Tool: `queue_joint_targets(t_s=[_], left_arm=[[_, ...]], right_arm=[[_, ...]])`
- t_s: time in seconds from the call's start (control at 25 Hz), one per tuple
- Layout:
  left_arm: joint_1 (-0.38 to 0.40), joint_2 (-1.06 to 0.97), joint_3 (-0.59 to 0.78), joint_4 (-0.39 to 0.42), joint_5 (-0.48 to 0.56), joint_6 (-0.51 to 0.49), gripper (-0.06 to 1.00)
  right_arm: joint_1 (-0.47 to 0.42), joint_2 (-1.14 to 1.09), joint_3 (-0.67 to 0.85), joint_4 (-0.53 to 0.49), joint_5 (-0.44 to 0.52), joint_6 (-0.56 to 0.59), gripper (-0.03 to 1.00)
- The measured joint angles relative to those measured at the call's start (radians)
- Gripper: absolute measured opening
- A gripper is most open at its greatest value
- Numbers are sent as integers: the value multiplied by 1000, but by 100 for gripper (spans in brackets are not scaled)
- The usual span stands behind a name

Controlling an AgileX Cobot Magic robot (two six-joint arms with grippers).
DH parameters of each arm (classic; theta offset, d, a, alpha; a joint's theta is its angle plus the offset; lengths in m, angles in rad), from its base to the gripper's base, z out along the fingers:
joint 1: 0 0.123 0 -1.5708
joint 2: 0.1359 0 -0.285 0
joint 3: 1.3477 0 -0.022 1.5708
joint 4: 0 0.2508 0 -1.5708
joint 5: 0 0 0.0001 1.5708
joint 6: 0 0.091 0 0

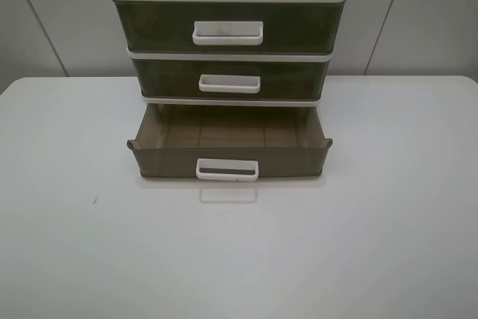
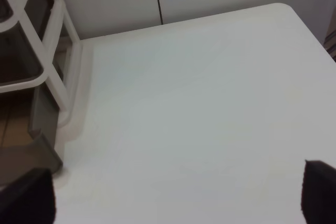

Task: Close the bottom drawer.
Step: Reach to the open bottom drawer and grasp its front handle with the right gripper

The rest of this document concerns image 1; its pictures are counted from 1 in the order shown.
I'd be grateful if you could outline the smoky drawer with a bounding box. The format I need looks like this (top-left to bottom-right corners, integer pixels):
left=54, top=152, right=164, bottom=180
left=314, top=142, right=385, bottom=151
left=127, top=104, right=332, bottom=182
left=114, top=1, right=344, bottom=55
left=132, top=59, right=329, bottom=102

